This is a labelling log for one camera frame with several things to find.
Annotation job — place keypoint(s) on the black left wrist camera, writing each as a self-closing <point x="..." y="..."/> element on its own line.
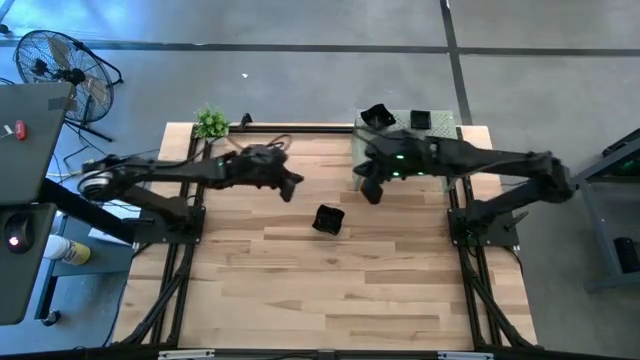
<point x="287" y="192"/>

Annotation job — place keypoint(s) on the black computer mouse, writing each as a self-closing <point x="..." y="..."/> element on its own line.
<point x="20" y="230"/>

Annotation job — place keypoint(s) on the white yellow spray can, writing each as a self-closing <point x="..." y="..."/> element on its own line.
<point x="67" y="250"/>

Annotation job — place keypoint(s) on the black floor fan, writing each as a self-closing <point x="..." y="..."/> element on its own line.
<point x="75" y="76"/>

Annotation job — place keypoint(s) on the black device green light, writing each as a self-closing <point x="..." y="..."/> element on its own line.
<point x="625" y="160"/>

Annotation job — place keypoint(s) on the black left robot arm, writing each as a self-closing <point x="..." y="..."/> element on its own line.
<point x="165" y="170"/>

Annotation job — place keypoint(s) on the dark grey desk panel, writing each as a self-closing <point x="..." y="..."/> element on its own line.
<point x="25" y="290"/>

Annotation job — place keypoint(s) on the small red device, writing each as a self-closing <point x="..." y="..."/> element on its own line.
<point x="20" y="130"/>

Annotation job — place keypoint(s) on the black aluminium frame rail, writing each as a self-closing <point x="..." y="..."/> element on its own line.
<point x="290" y="129"/>
<point x="250" y="356"/>

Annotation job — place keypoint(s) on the grey tape strip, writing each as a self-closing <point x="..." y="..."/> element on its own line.
<point x="62" y="103"/>

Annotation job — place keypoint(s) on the small square black plate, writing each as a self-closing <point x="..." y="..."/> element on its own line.
<point x="420" y="119"/>

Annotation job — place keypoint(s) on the black box device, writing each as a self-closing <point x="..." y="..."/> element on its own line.
<point x="627" y="255"/>

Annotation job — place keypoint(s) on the blue-grey cart base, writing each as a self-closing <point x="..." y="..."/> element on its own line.
<point x="95" y="257"/>

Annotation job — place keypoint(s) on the black clamp mount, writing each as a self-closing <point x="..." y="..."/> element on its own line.
<point x="245" y="121"/>

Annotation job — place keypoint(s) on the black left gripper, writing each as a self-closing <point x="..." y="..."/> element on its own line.
<point x="260" y="167"/>

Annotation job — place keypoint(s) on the folded-corner black plate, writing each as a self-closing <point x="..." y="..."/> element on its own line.
<point x="377" y="116"/>

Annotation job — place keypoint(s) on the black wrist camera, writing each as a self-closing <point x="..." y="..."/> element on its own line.
<point x="287" y="192"/>
<point x="371" y="191"/>

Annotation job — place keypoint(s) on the black aluminium side frame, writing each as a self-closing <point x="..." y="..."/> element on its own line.
<point x="505" y="237"/>
<point x="145" y="236"/>

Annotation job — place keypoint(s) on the large wavy square black plate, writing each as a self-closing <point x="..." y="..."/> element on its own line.
<point x="328" y="220"/>

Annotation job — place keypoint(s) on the green plant in white pot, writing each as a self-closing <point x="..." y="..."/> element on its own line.
<point x="211" y="122"/>

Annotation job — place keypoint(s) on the silver metal bracket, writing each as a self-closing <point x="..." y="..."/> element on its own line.
<point x="465" y="355"/>
<point x="185" y="354"/>

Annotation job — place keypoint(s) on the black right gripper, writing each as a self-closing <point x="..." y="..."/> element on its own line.
<point x="400" y="160"/>

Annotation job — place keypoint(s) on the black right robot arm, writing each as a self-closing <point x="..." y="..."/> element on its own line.
<point x="500" y="160"/>

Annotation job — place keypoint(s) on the grey-blue metal cart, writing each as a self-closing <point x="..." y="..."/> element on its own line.
<point x="597" y="235"/>

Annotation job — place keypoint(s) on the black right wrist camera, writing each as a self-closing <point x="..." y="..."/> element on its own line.
<point x="371" y="191"/>

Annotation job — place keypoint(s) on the green perforated metal shelf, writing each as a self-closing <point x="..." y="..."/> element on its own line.
<point x="445" y="122"/>

